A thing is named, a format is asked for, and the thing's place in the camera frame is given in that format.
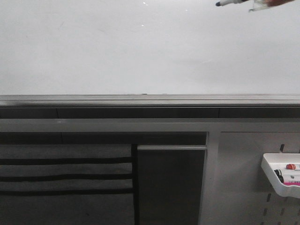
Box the dark grey hanging panel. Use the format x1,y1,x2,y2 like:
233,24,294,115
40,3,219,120
137,145,206,225

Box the grey pegboard panel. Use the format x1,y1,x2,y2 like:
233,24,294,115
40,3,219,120
199,132,300,225

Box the white plastic tray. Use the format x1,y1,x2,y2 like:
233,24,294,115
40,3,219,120
261,153,300,199

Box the grey fabric organizer black stripes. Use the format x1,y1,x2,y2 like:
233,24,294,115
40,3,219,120
0,144,136,225

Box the red round magnet in tray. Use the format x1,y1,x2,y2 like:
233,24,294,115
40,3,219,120
285,164,297,170

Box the red marker box in tray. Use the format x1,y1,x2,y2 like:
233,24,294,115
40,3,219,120
283,180,300,186

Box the grey metal stand frame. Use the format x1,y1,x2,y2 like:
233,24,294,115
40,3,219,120
0,119,300,216

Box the white whiteboard with aluminium frame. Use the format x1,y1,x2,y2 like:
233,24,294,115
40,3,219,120
0,0,300,107

